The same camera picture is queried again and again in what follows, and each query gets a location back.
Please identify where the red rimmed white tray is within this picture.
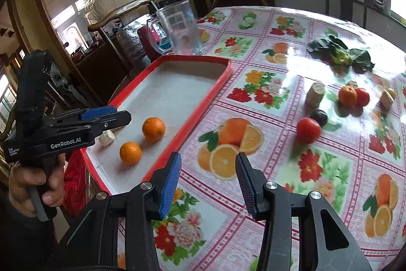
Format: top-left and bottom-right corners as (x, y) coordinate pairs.
(80, 54), (233, 195)

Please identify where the leafy green vegetable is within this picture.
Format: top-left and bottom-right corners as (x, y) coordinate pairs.
(307, 34), (375, 74)

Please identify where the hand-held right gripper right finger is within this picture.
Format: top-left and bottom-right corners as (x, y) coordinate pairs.
(235, 152), (373, 271)

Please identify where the red cloth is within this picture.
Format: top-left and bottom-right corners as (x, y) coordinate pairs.
(63, 150), (88, 216)

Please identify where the person's left forearm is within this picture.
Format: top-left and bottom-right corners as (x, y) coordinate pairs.
(0, 192), (64, 271)

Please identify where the clear glass mug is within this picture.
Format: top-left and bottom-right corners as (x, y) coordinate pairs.
(147, 0), (207, 56)

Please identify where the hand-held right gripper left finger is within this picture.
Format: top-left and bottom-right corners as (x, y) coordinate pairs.
(47, 152), (182, 271)

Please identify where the dark plum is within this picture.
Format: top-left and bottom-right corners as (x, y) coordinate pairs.
(310, 110), (328, 127)

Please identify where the person's left hand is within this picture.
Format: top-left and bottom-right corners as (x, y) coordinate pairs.
(9, 153), (66, 216)

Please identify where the red cup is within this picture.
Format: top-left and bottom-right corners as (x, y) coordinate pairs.
(137, 24), (159, 62)

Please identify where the wooden chair with curved rail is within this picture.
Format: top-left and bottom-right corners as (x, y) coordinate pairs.
(87, 0), (159, 78)

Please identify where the floral fruit print tablecloth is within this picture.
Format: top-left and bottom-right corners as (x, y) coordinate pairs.
(81, 6), (406, 271)

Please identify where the small red tomato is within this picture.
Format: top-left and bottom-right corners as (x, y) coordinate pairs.
(355, 88), (370, 107)

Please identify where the dark wooden cabinet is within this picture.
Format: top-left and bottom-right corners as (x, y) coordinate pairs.
(74, 39), (132, 104)

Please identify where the orange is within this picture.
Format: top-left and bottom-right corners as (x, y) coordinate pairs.
(120, 141), (142, 166)
(142, 117), (166, 142)
(338, 85), (358, 108)

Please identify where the large red tomato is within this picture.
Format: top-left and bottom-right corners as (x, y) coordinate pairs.
(296, 118), (322, 145)

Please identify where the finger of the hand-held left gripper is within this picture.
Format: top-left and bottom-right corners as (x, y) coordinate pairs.
(80, 105), (119, 121)
(81, 110), (132, 138)

